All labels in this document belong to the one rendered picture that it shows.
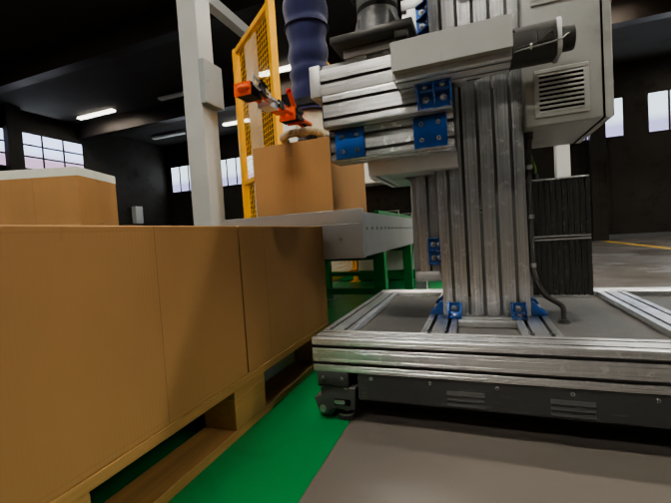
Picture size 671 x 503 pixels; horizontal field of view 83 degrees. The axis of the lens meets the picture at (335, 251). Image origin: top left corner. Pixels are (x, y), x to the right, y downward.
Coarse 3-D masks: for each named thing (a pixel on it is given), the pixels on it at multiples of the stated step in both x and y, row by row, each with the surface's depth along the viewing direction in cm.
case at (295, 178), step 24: (288, 144) 177; (312, 144) 173; (264, 168) 182; (288, 168) 178; (312, 168) 174; (336, 168) 178; (360, 168) 220; (264, 192) 183; (288, 192) 179; (312, 192) 175; (336, 192) 177; (360, 192) 217; (264, 216) 184
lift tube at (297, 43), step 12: (300, 24) 191; (312, 24) 191; (324, 24) 196; (288, 36) 198; (300, 36) 192; (312, 36) 192; (324, 36) 198; (300, 48) 192; (312, 48) 191; (324, 48) 195; (300, 60) 193; (312, 60) 192; (324, 60) 197; (300, 72) 192; (300, 84) 193; (300, 96) 193; (300, 108) 194; (312, 108) 194
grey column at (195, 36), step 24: (192, 0) 261; (192, 24) 262; (192, 48) 263; (192, 72) 264; (192, 96) 265; (192, 120) 267; (216, 120) 276; (192, 144) 268; (216, 144) 275; (192, 168) 269; (216, 168) 273; (192, 192) 270; (216, 192) 272; (216, 216) 271
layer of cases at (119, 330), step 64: (0, 256) 50; (64, 256) 58; (128, 256) 69; (192, 256) 84; (256, 256) 108; (320, 256) 153; (0, 320) 50; (64, 320) 58; (128, 320) 68; (192, 320) 83; (256, 320) 107; (320, 320) 150; (0, 384) 50; (64, 384) 57; (128, 384) 67; (192, 384) 82; (0, 448) 49; (64, 448) 57; (128, 448) 67
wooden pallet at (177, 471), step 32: (288, 352) 123; (256, 384) 105; (288, 384) 125; (192, 416) 82; (224, 416) 97; (256, 416) 104; (192, 448) 89; (224, 448) 91; (96, 480) 61; (160, 480) 78
